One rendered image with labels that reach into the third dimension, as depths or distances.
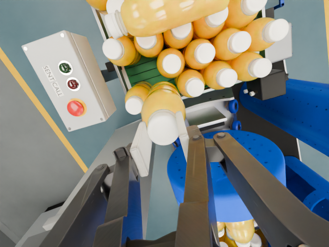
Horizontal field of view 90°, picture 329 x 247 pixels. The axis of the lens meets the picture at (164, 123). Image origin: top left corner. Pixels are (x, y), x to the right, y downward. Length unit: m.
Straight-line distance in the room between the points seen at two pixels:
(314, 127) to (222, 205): 0.61
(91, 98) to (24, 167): 1.98
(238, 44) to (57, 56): 0.37
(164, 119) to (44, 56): 0.32
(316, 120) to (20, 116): 2.15
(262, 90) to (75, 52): 0.48
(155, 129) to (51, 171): 2.05
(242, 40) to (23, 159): 2.20
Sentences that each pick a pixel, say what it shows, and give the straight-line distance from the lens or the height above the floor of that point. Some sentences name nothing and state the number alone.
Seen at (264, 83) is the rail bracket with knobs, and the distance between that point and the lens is 0.54.
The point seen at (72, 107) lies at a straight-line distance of 0.42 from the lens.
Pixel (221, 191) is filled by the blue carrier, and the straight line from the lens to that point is 0.37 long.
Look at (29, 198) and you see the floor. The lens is 2.61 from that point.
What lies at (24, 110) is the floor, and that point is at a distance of 2.01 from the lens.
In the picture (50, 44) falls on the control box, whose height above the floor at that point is 1.10.
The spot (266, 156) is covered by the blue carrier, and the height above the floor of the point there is 1.15.
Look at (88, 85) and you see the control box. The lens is 0.41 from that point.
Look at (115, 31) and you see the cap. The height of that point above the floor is 1.15.
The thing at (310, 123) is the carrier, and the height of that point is 0.84.
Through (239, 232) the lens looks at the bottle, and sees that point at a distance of 0.51.
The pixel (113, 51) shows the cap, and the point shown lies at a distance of 0.38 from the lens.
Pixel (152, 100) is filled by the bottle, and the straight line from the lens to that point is 0.23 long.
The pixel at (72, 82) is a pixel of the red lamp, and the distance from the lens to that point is 0.41.
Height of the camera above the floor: 1.47
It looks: 69 degrees down
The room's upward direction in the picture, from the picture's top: 180 degrees clockwise
